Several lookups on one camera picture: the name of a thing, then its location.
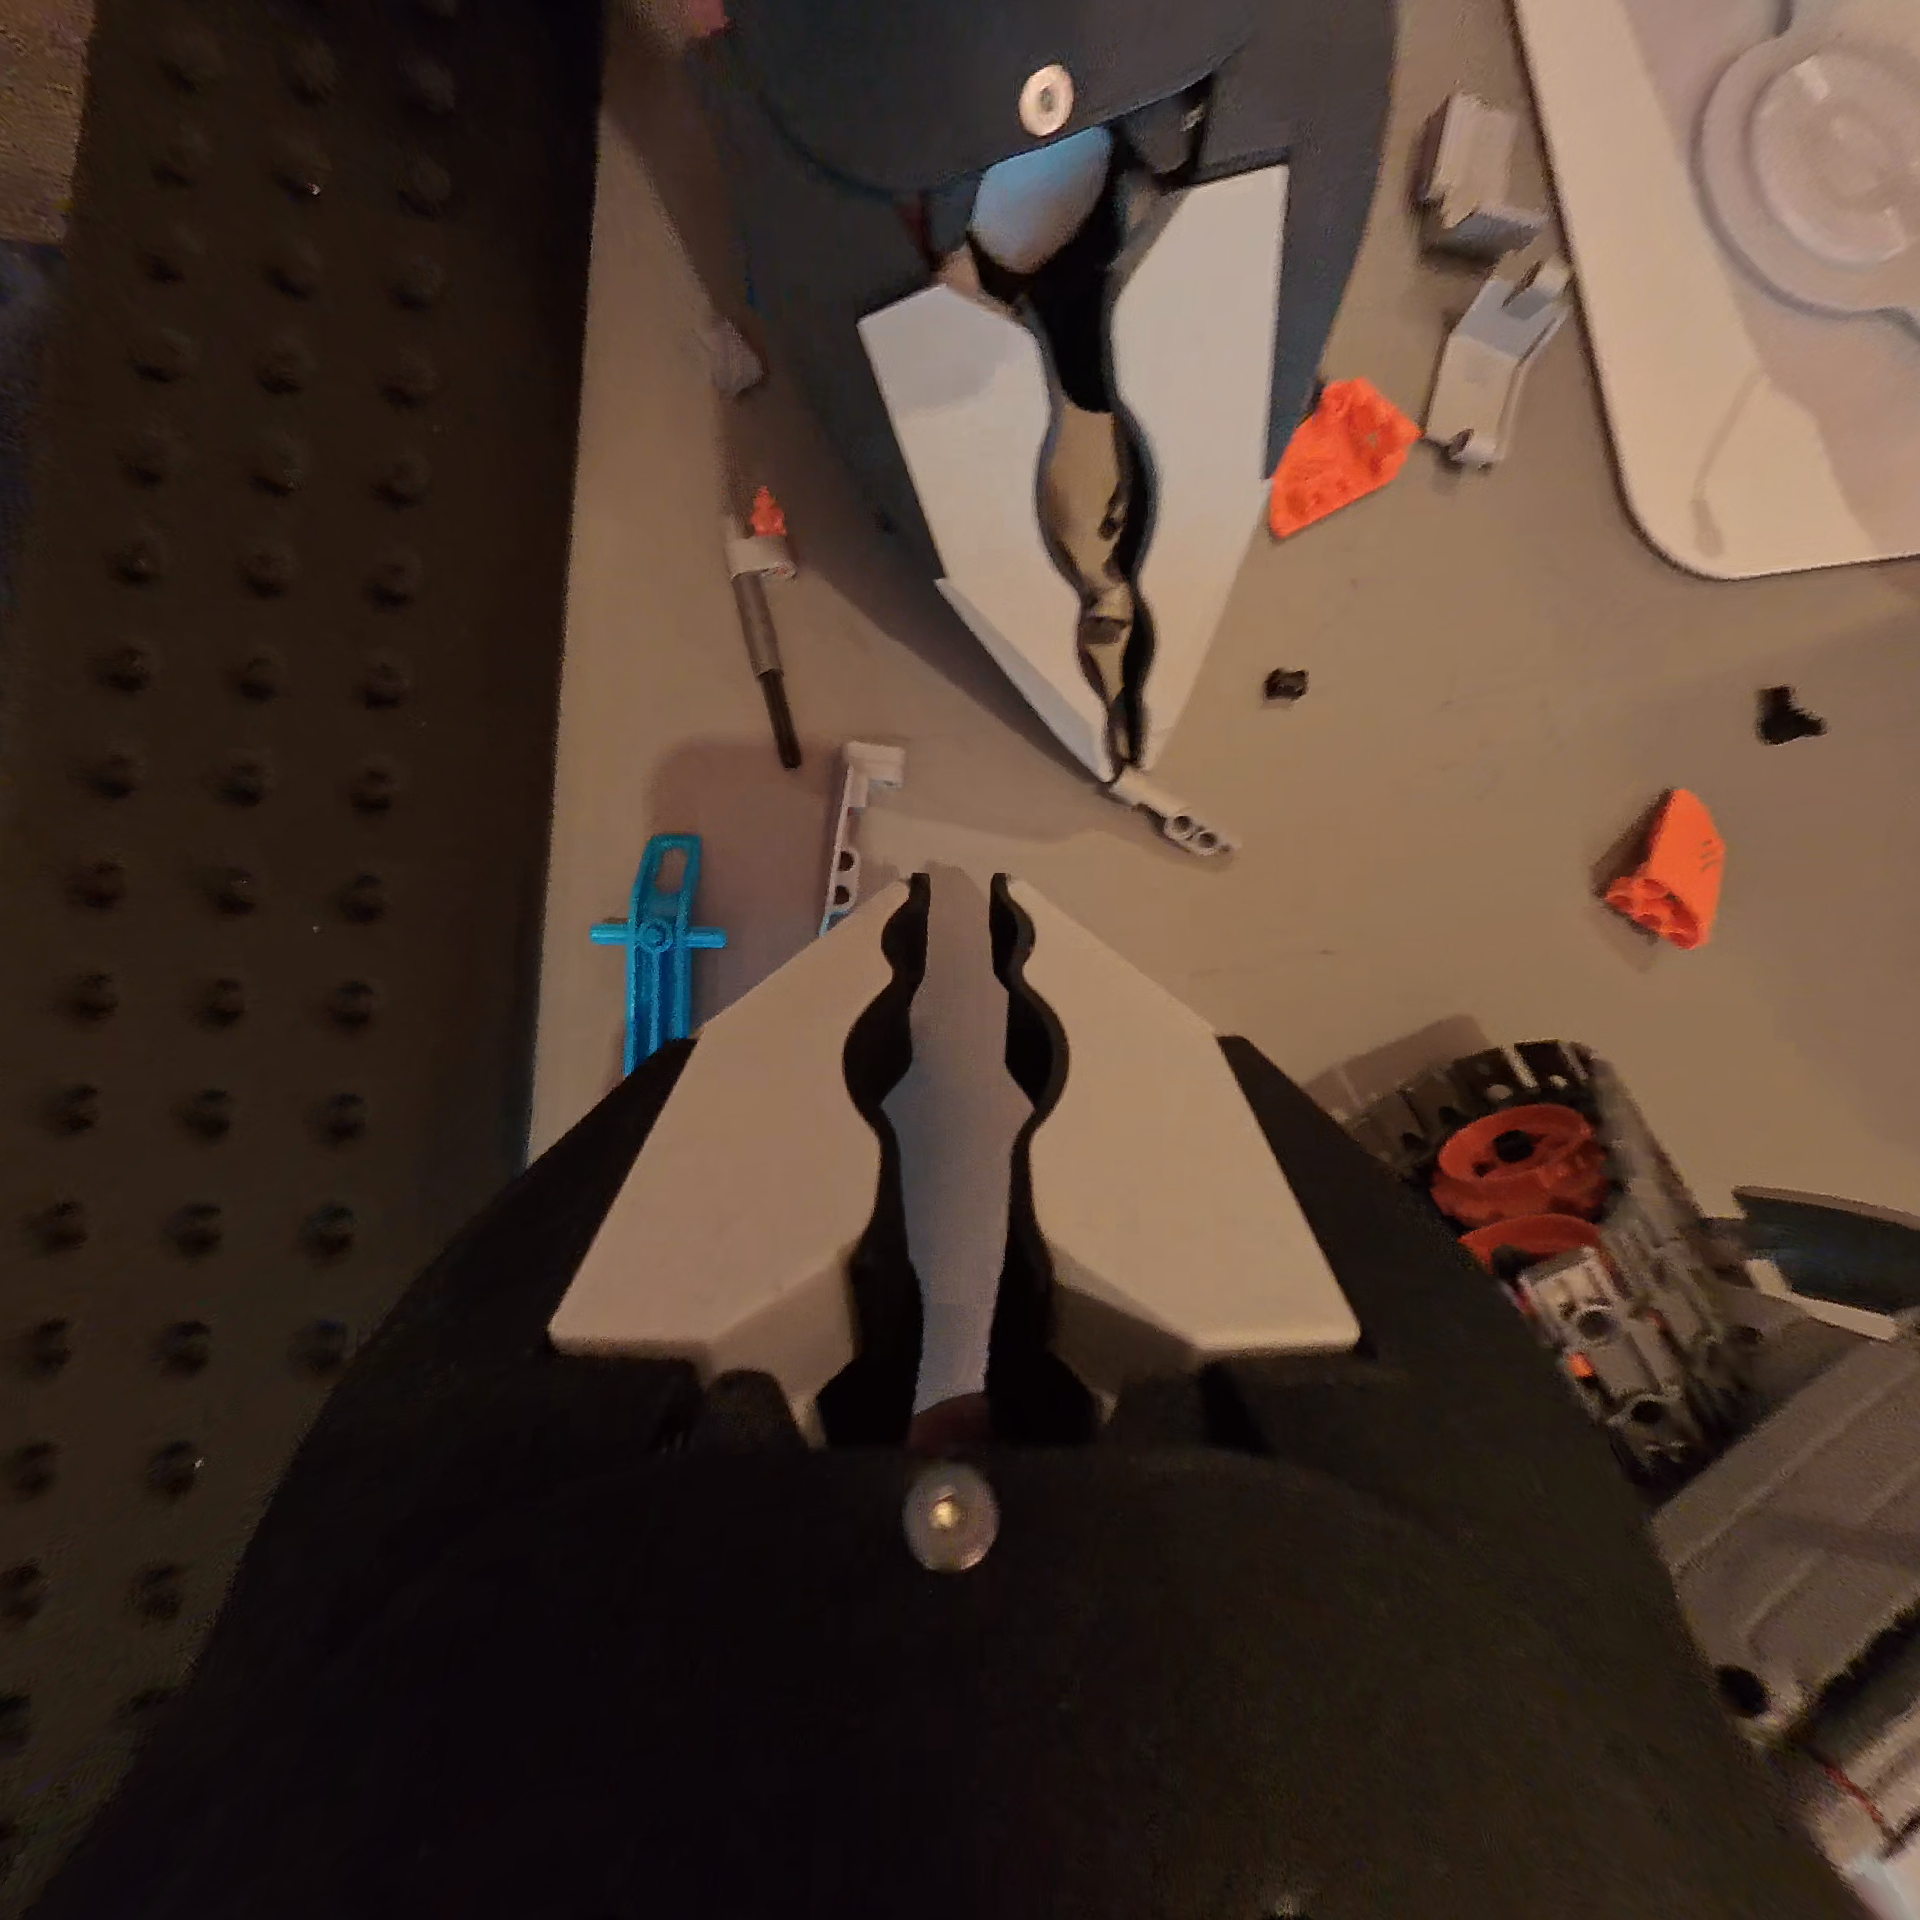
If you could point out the grey tracked toy vehicle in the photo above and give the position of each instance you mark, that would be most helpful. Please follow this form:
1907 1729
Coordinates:
1651 1320

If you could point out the white book stand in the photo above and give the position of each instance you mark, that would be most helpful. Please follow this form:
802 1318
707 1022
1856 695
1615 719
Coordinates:
1621 301

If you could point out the dark grey L-shaped beam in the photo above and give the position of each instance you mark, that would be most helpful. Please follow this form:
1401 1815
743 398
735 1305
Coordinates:
1187 823

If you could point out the light grey curved panel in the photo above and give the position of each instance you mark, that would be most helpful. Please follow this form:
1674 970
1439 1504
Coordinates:
1492 360

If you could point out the orange curved panel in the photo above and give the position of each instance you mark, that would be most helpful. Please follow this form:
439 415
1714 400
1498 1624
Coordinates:
1672 871

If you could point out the black dimpled pad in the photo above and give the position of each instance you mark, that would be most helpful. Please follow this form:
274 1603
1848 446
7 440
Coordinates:
301 750

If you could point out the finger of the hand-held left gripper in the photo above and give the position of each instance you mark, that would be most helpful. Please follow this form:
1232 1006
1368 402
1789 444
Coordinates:
1215 375
961 450

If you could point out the teal plastic piece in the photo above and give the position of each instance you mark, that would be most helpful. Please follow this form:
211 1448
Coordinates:
661 937

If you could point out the small orange connector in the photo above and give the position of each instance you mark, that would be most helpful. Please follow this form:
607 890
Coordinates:
768 513

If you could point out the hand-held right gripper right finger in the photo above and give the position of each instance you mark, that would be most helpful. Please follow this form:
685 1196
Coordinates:
1200 1199

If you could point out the dark grey tube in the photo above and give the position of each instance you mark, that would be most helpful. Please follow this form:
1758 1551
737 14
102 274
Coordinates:
762 630

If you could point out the light grey boxy panel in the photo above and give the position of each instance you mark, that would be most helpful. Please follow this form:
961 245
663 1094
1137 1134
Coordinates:
1479 180

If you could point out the small black clip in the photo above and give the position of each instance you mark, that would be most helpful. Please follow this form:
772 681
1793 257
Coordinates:
1789 718

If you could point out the small light grey block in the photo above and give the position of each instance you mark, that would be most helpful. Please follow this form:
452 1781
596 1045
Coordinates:
739 360

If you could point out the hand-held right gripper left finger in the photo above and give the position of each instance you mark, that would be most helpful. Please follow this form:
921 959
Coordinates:
720 1199

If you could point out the short black axle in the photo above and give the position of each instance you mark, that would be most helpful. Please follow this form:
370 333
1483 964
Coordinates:
783 723

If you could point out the light grey cross-hole beam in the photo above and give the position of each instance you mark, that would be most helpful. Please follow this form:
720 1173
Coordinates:
879 762

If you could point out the orange flat panel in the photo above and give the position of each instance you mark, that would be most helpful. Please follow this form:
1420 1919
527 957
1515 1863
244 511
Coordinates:
1336 457

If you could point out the small assembly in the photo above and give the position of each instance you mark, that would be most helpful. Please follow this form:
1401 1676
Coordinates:
844 863

